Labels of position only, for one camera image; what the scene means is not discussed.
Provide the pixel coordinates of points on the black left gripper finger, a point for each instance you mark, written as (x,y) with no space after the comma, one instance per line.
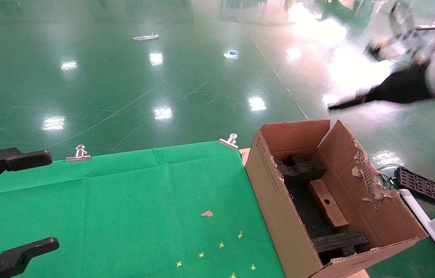
(24,159)
(20,255)

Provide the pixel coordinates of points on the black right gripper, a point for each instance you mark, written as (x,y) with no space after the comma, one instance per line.
(404,87)

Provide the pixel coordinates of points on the small brown cardboard box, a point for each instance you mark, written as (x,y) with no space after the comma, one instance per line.
(329,204)

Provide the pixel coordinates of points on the large open cardboard carton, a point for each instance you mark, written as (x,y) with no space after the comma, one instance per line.
(275,216)

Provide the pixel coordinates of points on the small brown cardboard scrap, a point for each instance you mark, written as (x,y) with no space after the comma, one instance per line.
(207,213)

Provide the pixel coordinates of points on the silver metal binder clip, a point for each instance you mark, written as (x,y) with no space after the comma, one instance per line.
(80,153)
(229,142)

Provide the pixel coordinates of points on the grey metal base bar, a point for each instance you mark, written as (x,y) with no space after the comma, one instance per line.
(429,27)

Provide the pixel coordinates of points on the black plastic grid tray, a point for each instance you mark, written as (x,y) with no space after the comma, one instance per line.
(423,187)

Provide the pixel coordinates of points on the large green table cloth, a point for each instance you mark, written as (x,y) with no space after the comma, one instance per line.
(124,212)

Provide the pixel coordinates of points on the black foam liner sheet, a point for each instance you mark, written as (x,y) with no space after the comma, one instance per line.
(306,212)

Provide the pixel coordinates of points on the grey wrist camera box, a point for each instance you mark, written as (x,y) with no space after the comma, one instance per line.
(391,49)

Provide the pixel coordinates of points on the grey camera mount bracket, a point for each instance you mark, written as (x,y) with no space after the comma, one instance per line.
(423,48)

